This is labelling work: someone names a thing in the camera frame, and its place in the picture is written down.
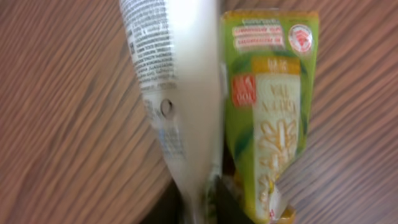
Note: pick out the white cream tube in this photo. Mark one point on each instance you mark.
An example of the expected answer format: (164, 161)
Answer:
(174, 46)

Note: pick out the green snack carton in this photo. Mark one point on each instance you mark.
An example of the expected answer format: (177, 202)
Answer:
(270, 58)

